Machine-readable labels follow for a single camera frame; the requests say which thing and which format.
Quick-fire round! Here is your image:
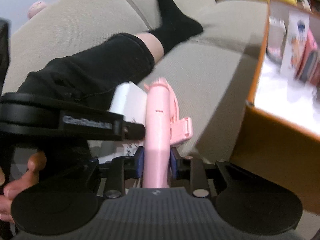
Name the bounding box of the pink handheld fan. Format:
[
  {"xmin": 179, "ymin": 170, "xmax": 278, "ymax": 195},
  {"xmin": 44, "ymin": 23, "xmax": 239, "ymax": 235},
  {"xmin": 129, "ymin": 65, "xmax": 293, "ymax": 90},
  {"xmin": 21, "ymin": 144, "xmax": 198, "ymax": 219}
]
[{"xmin": 143, "ymin": 77, "xmax": 193, "ymax": 189}]

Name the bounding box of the orange cardboard box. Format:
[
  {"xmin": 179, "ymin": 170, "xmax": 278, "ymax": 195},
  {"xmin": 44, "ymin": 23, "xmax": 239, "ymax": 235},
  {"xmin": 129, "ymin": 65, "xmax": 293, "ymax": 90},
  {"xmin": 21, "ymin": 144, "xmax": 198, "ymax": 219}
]
[{"xmin": 231, "ymin": 0, "xmax": 319, "ymax": 213}]

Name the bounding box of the left leg black sock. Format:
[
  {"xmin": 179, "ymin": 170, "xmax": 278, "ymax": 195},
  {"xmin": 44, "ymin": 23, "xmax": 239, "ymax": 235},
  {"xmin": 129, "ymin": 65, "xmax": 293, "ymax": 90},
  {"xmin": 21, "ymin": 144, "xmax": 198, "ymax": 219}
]
[{"xmin": 17, "ymin": 0, "xmax": 203, "ymax": 111}]

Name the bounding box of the white box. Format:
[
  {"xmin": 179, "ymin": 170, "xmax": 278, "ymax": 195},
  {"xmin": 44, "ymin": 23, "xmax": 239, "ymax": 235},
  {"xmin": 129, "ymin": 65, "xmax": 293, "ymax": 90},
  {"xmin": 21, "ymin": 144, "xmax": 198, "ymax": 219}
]
[{"xmin": 99, "ymin": 82, "xmax": 147, "ymax": 163}]

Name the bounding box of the person left hand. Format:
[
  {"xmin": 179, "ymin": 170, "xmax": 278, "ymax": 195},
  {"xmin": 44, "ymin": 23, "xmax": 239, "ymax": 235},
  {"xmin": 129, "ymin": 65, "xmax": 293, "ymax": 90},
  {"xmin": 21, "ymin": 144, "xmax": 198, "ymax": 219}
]
[{"xmin": 1, "ymin": 152, "xmax": 47, "ymax": 223}]

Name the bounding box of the beige sofa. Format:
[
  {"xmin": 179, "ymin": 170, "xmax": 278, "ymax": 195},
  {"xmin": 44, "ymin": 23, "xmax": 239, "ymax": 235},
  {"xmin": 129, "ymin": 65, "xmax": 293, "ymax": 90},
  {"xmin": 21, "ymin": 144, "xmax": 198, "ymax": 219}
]
[{"xmin": 3, "ymin": 0, "xmax": 268, "ymax": 162}]

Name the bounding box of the grey photo card box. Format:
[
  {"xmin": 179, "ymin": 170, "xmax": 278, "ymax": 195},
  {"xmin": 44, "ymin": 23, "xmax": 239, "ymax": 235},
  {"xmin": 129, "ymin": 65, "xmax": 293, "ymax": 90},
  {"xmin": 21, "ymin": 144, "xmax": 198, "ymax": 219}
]
[{"xmin": 266, "ymin": 16, "xmax": 286, "ymax": 64}]

